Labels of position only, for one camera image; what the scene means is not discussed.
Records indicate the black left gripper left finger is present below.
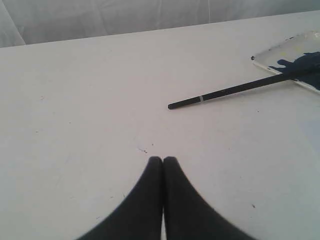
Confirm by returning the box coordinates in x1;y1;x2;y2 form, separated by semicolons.
79;156;164;240

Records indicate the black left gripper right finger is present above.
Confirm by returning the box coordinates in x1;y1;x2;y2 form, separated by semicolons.
163;156;253;240

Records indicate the black paintbrush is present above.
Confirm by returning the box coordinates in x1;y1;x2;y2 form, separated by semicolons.
167;65;320;110

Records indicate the white paint tray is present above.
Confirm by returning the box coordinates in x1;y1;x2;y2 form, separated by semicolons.
240;31;320;94

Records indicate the white curtain backdrop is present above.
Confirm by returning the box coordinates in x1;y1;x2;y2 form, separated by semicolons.
0;0;320;47

